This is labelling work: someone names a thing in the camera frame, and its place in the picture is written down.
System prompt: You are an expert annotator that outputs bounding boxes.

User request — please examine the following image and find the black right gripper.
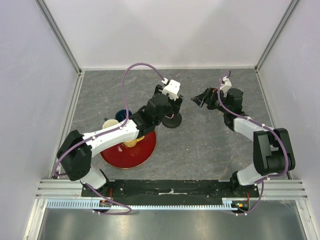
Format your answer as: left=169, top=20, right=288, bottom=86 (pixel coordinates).
left=191, top=86, right=230, bottom=114

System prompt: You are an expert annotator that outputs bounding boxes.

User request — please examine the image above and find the black phone stand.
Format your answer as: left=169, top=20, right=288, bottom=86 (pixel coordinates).
left=162, top=113, right=182, bottom=129

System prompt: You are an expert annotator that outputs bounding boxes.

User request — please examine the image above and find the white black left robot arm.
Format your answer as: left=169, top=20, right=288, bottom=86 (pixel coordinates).
left=57, top=80, right=183, bottom=197

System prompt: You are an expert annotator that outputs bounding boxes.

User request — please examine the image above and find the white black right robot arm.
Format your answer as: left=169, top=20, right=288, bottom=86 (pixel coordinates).
left=191, top=87, right=296, bottom=197

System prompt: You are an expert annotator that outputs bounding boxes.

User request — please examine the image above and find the dark blue mug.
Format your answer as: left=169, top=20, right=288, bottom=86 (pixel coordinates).
left=114, top=109, right=132, bottom=123

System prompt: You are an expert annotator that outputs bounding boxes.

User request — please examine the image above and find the yellow mug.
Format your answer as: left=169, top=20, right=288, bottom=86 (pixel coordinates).
left=122, top=136, right=145, bottom=148

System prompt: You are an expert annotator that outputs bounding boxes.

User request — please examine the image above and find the cream and green mug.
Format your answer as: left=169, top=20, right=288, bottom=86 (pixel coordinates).
left=102, top=119, right=119, bottom=129

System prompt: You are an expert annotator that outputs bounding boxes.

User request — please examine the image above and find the red round tray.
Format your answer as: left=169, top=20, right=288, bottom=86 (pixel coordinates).
left=100, top=131, right=157, bottom=169

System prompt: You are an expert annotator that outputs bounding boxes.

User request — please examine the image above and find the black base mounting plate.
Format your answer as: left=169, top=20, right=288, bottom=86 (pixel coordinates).
left=97, top=179, right=260, bottom=199

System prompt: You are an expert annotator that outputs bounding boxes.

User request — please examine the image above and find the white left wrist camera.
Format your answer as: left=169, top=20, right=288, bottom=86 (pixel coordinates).
left=161, top=78, right=181, bottom=101

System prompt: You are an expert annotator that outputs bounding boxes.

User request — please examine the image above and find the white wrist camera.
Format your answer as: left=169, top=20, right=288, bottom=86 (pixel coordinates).
left=161, top=78, right=181, bottom=101
left=219, top=76, right=232, bottom=97

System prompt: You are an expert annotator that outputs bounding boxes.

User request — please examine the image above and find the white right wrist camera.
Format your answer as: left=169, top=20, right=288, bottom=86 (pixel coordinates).
left=219, top=76, right=232, bottom=97

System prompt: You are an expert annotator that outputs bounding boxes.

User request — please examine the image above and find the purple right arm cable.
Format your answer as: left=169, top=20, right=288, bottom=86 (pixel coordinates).
left=217, top=70, right=291, bottom=217

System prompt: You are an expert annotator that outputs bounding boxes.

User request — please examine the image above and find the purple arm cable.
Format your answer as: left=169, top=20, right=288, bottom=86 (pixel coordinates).
left=52, top=62, right=168, bottom=216
left=217, top=70, right=291, bottom=217

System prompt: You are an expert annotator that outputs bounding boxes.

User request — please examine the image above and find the light blue cable duct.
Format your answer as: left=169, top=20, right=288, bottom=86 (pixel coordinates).
left=46, top=198, right=237, bottom=210

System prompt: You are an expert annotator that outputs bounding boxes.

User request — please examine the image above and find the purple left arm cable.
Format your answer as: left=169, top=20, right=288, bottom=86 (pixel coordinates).
left=52, top=62, right=168, bottom=216

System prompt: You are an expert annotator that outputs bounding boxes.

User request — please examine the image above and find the aluminium frame rail front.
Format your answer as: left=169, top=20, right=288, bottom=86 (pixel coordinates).
left=35, top=179, right=308, bottom=200

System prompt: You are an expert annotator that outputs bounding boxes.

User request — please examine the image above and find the aluminium frame post right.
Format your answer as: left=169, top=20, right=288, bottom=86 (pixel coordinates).
left=254, top=0, right=300, bottom=73

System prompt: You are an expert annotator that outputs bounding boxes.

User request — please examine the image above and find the aluminium frame post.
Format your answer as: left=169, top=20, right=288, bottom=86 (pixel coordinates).
left=254, top=0, right=300, bottom=73
left=35, top=0, right=82, bottom=75

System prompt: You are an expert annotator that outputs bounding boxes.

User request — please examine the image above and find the aluminium frame post left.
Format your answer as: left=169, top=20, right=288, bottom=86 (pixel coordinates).
left=35, top=0, right=82, bottom=75

